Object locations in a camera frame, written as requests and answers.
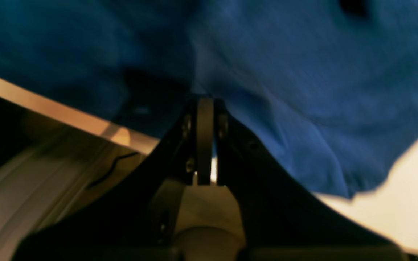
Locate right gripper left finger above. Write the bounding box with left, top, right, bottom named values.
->
left=13, top=97, right=214, bottom=261

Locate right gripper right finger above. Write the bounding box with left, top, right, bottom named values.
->
left=214, top=100, right=408, bottom=261

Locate dark blue t-shirt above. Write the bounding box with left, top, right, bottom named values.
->
left=0, top=0, right=418, bottom=199

